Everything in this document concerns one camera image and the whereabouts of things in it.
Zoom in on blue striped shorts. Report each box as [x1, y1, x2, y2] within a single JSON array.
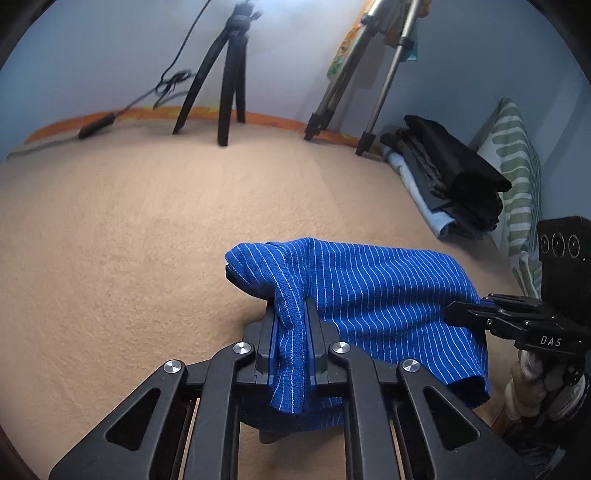
[[225, 238, 490, 435]]

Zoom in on green white striped pillow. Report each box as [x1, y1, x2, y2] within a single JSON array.
[[478, 98, 542, 298]]

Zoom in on stack of folded clothes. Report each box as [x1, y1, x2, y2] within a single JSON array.
[[380, 115, 512, 238]]

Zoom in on beige blanket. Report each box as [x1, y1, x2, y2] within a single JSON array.
[[1, 121, 519, 478]]

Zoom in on silver folded tripod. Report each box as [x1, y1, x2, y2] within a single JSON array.
[[304, 0, 431, 155]]

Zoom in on black mini tripod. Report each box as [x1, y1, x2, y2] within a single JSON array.
[[171, 0, 264, 148]]

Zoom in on black power cable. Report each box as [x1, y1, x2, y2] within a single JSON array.
[[6, 0, 213, 160]]

